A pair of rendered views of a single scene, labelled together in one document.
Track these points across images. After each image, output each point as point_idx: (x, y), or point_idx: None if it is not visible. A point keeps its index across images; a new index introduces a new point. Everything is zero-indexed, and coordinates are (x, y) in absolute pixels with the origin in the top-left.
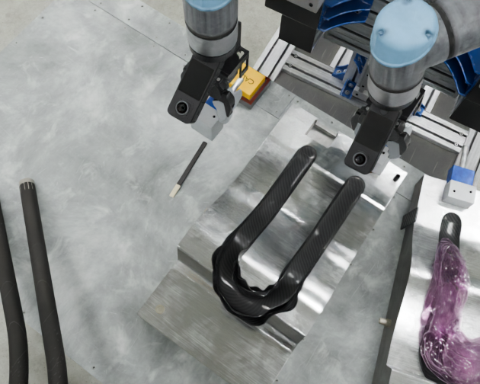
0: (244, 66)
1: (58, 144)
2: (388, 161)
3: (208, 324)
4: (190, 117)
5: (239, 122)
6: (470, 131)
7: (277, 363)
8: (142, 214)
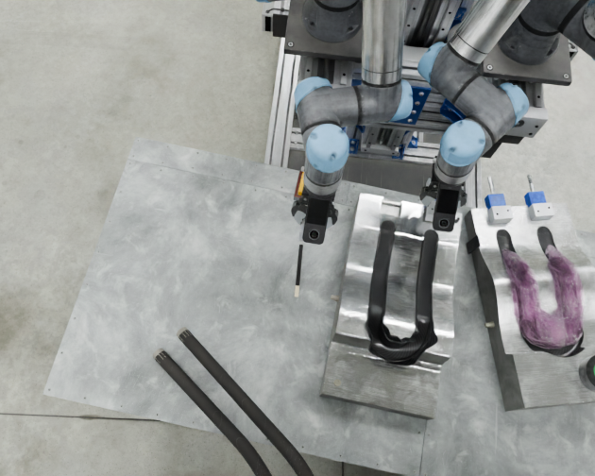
0: None
1: (188, 291)
2: None
3: (375, 378)
4: (322, 239)
5: None
6: None
7: (434, 384)
8: (280, 319)
